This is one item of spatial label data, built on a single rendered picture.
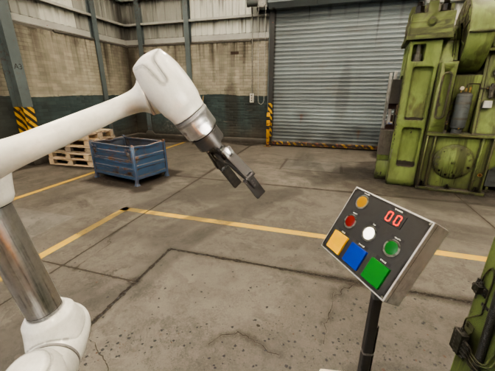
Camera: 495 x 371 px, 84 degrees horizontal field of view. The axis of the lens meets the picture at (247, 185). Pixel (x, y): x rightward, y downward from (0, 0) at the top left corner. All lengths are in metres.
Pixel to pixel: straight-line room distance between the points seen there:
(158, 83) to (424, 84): 4.95
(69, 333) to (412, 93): 5.16
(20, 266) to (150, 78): 0.67
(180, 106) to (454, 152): 5.00
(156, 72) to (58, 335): 0.85
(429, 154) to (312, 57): 4.35
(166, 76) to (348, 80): 7.77
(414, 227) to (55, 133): 0.99
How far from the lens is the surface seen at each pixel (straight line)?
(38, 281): 1.07
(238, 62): 8.83
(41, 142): 0.74
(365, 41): 8.42
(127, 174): 5.25
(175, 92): 0.65
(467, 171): 5.53
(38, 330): 1.13
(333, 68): 8.32
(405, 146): 5.41
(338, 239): 1.12
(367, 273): 1.01
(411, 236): 0.97
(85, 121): 0.78
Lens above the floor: 1.55
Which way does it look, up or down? 19 degrees down
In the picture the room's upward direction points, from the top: straight up
